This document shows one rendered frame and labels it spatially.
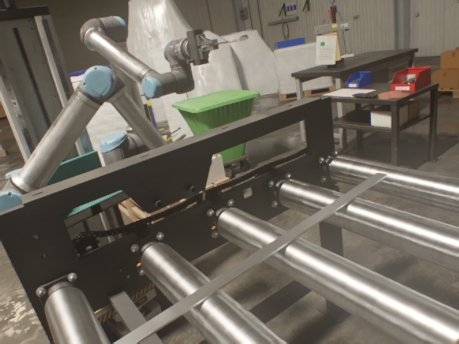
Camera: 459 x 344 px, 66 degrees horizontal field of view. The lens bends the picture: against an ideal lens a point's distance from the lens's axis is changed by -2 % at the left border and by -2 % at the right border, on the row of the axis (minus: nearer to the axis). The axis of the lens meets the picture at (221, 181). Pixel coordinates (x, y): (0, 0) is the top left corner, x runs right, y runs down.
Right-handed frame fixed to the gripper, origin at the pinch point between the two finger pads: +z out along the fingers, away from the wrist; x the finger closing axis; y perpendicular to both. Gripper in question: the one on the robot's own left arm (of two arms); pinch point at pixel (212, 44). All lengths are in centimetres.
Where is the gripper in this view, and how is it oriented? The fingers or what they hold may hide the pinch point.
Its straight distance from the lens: 139.5
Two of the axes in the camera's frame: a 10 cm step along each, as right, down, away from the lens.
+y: -8.1, 3.5, -4.7
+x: -1.8, -9.1, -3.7
